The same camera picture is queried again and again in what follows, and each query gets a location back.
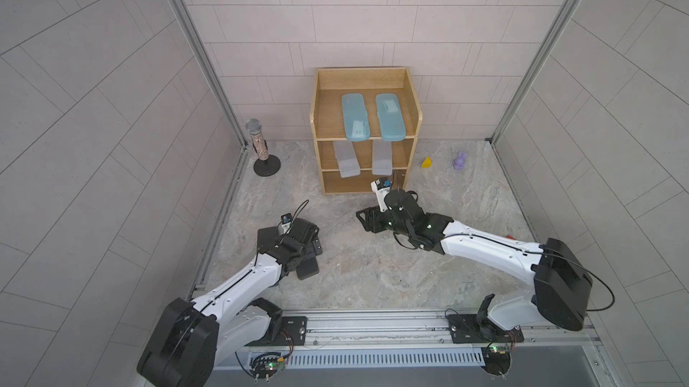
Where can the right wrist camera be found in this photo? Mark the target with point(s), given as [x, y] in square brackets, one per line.
[382, 187]

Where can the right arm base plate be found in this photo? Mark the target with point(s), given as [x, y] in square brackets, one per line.
[464, 329]

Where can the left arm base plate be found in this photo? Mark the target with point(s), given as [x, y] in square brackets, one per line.
[292, 330]

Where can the right black pencil case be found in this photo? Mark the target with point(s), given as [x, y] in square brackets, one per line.
[307, 268]

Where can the glass grinder on black base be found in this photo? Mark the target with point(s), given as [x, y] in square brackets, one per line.
[266, 164]

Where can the teal pencil case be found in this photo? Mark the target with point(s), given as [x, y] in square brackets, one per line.
[391, 120]
[355, 115]

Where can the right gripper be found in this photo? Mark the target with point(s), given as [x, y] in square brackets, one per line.
[374, 214]

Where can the aluminium mounting rail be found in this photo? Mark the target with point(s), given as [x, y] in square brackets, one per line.
[411, 329]

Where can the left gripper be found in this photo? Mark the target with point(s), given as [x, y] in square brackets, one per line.
[311, 251]

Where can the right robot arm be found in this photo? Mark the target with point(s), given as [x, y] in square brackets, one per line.
[557, 286]

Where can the wooden three-tier shelf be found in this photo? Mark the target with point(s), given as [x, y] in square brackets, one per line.
[328, 125]

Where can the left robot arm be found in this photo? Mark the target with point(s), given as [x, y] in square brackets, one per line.
[191, 337]

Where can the left black pencil case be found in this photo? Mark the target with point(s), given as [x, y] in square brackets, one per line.
[268, 241]

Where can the small purple toy figure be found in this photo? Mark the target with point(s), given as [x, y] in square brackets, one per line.
[459, 162]

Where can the frosted white pencil case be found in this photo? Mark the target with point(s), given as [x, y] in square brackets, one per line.
[346, 157]
[382, 160]

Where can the left circuit board connector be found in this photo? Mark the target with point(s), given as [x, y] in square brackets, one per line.
[267, 365]

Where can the black pencil case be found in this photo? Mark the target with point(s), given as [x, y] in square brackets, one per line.
[307, 268]
[268, 241]

